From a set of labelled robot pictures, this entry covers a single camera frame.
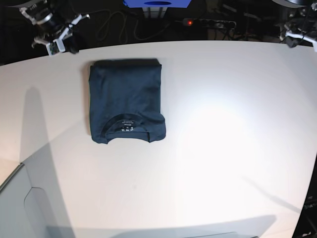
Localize blue box on stand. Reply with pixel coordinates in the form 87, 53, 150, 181
123, 0, 191, 8

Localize dark blue T-shirt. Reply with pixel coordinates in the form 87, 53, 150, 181
89, 59, 166, 144

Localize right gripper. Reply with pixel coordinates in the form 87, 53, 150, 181
32, 13, 90, 57

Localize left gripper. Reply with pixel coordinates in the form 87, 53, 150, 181
279, 16, 317, 52

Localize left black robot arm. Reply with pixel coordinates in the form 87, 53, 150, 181
276, 0, 317, 51

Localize grey cable loops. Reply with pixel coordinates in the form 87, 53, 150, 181
96, 7, 174, 42

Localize black power strip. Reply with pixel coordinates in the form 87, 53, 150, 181
182, 18, 236, 30

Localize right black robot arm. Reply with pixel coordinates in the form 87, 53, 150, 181
19, 0, 90, 56

